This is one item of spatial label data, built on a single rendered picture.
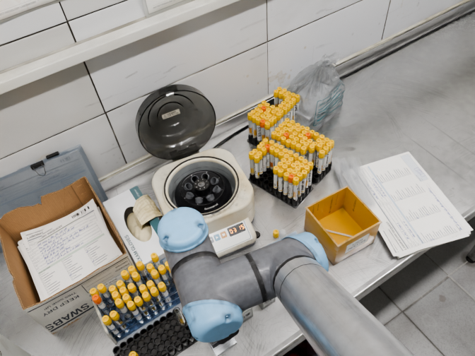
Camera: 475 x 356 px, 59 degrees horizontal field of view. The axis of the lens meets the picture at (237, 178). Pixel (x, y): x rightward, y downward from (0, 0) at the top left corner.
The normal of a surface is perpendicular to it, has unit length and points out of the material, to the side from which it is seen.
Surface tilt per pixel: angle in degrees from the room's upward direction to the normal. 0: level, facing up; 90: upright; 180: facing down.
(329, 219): 0
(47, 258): 1
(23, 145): 90
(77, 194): 88
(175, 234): 0
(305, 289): 41
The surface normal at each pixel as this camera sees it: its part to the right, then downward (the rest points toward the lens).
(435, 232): -0.06, -0.63
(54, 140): 0.54, 0.62
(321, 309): -0.62, -0.69
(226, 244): 0.11, -0.28
